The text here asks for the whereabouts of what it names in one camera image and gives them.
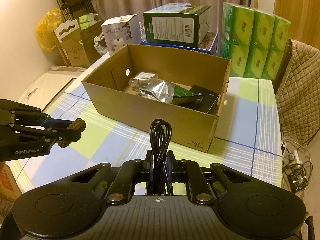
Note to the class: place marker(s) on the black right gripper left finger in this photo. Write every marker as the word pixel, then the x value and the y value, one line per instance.
pixel 130 173

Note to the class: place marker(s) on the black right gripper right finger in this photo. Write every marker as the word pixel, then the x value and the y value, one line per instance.
pixel 189 173

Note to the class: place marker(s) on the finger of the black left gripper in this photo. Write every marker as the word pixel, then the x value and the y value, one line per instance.
pixel 64 134
pixel 55 124

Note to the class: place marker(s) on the brown cardboard box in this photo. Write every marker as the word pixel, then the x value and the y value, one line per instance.
pixel 109 90

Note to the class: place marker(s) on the black box in carton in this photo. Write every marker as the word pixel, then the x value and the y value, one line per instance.
pixel 196 98

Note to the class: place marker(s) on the cardboard box at left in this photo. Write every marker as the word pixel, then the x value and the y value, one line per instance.
pixel 78 44

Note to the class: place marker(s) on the silver foil bag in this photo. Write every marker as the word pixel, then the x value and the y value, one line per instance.
pixel 162 91

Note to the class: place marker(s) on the white plastic trash bag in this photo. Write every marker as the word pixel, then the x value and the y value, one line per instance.
pixel 100 44

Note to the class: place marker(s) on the foil wrapped white packet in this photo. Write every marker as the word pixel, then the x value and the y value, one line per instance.
pixel 142 79

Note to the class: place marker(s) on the yellow plastic bag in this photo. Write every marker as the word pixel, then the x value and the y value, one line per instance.
pixel 45 28

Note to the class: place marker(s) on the white power strip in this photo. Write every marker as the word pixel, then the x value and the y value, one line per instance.
pixel 294 159

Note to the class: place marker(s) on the white humidifier box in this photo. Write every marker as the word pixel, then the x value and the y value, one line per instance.
pixel 120 31

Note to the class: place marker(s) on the small fan device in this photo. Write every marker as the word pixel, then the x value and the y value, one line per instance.
pixel 297 180

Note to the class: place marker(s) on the black folded rack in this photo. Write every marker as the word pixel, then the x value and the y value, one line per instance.
pixel 73 9

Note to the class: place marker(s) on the quilted beige chair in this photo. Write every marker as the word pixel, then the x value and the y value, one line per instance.
pixel 297 91

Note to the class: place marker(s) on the green printed carton box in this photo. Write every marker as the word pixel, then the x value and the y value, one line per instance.
pixel 180 24

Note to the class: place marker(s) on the green tissue pack bundle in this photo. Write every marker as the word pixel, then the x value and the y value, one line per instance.
pixel 253 40

